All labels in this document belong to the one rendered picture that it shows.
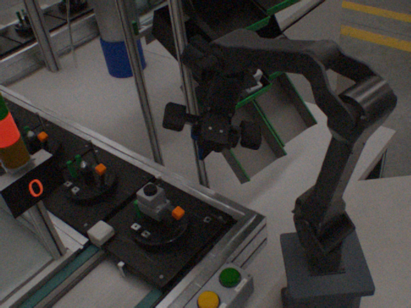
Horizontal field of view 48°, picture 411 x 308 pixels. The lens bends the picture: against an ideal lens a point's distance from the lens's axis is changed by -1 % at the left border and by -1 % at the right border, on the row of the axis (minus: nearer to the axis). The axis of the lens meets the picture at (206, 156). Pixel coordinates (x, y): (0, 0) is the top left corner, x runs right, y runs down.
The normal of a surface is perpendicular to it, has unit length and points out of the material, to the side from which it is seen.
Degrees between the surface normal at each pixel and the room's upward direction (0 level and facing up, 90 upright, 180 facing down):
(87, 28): 90
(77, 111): 0
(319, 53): 35
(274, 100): 45
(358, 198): 0
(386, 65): 0
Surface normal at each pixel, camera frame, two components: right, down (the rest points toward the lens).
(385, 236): -0.11, -0.76
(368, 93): 0.13, -0.54
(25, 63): 0.77, 0.34
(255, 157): 0.37, -0.23
